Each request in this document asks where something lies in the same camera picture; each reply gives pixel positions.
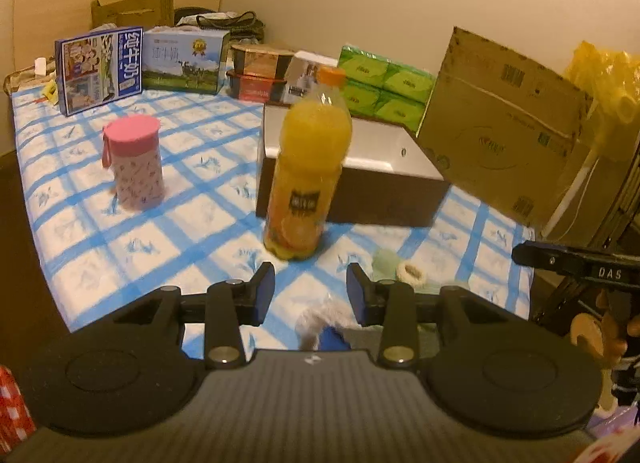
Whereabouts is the white box with figure print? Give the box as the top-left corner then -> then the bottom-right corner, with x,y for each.
282,50 -> 341,106

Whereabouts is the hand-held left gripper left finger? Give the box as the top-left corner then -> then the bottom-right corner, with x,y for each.
112,262 -> 276,370

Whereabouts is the plain cardboard box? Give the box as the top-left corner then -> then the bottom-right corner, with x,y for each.
546,138 -> 632,246

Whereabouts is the red food box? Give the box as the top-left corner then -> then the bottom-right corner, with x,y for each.
226,70 -> 290,102

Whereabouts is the pale green cloth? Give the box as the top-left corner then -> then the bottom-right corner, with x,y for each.
372,249 -> 402,285

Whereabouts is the milk carton box with meadow print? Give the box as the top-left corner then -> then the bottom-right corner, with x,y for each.
141,27 -> 232,96

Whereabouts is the green tissue multipack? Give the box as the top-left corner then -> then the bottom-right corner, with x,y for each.
337,44 -> 436,134

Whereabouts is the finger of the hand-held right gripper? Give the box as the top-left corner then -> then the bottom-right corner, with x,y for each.
511,240 -> 582,276

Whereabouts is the white pole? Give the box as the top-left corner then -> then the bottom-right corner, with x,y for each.
541,145 -> 603,240

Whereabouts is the brown box with white inside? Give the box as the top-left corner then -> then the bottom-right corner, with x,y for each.
256,104 -> 452,228

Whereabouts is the black bag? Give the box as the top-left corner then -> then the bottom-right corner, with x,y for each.
174,7 -> 267,46

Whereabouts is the large printed cardboard box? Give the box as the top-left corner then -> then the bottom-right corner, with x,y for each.
416,26 -> 593,228

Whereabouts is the red checked cloth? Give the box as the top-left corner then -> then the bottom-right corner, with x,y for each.
0,365 -> 38,450

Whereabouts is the pink printed packet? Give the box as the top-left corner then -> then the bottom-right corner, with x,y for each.
582,403 -> 640,463

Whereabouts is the orange juice bottle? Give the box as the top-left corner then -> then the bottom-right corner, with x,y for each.
263,66 -> 353,261

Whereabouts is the black and tan food box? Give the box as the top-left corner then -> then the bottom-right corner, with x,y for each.
230,43 -> 296,78

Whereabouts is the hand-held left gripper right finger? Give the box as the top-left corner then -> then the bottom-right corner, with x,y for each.
346,263 -> 511,369

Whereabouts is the yellow plastic bag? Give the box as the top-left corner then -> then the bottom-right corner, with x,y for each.
565,40 -> 640,156

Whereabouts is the clear bag of cotton swabs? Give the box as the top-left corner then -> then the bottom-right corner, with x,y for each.
295,304 -> 353,351

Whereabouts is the blue checked bed sheet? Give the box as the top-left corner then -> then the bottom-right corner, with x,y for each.
10,88 -> 536,359

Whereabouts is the blue milk carton box with cartoons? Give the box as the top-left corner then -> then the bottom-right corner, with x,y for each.
55,25 -> 144,117

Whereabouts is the olive cardboard box with handle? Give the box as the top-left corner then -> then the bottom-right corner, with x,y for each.
91,0 -> 175,31

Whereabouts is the cream twisted hair tie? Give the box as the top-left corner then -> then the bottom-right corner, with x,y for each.
396,263 -> 427,288

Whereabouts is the pink lidded cup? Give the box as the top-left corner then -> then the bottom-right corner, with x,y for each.
102,116 -> 166,211

